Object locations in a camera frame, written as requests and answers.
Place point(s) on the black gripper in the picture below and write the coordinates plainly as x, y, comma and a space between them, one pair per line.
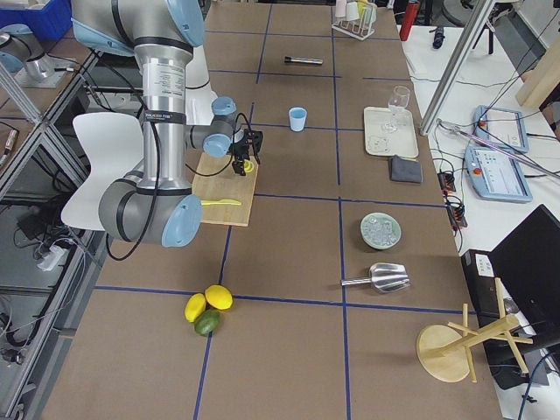
239, 156

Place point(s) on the lemon slice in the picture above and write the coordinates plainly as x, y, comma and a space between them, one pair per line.
248, 166

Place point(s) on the steel muddler black tip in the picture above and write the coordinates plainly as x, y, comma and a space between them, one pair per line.
302, 61

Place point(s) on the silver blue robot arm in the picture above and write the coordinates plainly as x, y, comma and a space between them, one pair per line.
137, 189

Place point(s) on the blue paper cup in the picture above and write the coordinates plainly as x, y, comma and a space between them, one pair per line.
297, 118

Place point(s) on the yellow lemon right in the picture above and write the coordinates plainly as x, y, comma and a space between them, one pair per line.
219, 297

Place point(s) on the yellow lemon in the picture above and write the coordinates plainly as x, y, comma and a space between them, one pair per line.
219, 297
194, 307

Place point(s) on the yellow lemon left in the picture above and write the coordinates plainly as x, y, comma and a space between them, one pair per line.
194, 307

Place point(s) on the wooden cutting board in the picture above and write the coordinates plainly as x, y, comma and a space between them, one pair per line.
226, 196

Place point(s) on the yellow plastic knife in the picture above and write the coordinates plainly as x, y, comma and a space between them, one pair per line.
221, 202

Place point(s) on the white plastic chair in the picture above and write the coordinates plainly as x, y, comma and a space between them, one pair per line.
114, 144

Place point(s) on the cream bear tray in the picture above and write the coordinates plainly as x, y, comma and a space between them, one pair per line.
381, 143

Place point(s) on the green bowl of ice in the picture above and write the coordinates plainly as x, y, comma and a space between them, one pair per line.
380, 231

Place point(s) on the green lime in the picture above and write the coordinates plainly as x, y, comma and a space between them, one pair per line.
207, 322

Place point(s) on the grey folded cloth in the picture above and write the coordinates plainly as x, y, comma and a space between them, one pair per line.
405, 170

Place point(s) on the clear wine glass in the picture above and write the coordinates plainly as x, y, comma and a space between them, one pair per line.
397, 102

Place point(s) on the steel ice scoop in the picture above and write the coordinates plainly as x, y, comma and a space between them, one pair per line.
383, 277

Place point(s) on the red bottle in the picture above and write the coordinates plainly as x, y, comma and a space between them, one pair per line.
409, 19

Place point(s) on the blue storage bin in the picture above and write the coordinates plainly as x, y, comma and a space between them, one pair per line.
49, 22

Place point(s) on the near blue teach pendant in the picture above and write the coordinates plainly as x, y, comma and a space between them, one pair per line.
494, 176

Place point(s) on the blue teach pendant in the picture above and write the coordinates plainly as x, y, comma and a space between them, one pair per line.
502, 127
494, 176

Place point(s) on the far blue teach pendant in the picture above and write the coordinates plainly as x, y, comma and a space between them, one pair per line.
502, 127

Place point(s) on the black laptop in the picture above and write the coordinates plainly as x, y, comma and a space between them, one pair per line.
527, 263

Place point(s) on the white wire cup rack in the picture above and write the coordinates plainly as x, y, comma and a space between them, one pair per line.
355, 18

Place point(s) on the aluminium frame post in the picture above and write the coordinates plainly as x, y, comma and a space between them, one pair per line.
474, 25

